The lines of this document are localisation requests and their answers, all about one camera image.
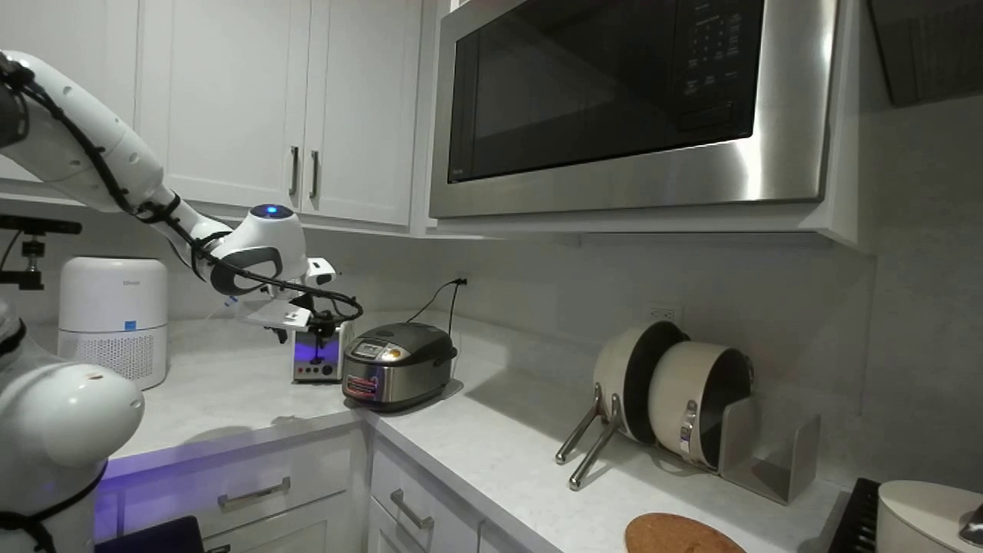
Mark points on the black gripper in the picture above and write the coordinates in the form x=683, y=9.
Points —
x=319, y=325

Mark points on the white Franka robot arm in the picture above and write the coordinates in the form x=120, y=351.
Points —
x=93, y=132

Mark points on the white lower cabinets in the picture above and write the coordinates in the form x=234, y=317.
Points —
x=307, y=472

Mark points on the white cabinets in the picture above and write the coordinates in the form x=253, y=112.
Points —
x=225, y=80
x=307, y=472

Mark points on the white cylindrical air purifier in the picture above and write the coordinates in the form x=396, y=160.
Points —
x=112, y=310

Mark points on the white upper cabinets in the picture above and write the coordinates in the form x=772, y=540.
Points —
x=225, y=80

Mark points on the cream frying pan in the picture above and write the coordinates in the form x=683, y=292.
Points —
x=619, y=384

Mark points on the stainless steel microwave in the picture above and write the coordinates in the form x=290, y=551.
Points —
x=616, y=95

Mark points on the cream saucepan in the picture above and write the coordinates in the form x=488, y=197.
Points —
x=693, y=404

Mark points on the round cork trivet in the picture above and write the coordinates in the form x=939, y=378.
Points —
x=680, y=535

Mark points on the metal pan rack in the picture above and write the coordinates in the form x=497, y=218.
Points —
x=769, y=449

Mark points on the wall power outlet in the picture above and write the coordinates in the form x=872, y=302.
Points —
x=460, y=282

